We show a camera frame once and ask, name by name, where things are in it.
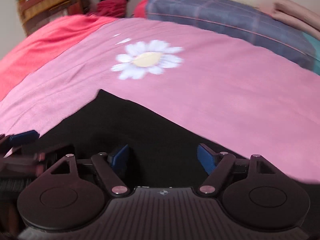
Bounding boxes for coral red blanket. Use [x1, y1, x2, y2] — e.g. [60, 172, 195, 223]
[1, 15, 116, 99]

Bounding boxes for wooden shelf rack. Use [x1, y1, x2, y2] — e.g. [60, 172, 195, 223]
[17, 0, 84, 36]

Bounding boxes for red crumpled cloth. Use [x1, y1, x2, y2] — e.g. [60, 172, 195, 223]
[87, 0, 151, 19]

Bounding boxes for blue plaid bedsheet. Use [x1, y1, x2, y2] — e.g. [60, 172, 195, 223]
[144, 0, 319, 74]

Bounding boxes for black pants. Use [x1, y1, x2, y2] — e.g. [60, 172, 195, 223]
[32, 89, 247, 190]

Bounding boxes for pink daisy blanket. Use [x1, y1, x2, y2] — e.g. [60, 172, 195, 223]
[1, 18, 319, 182]

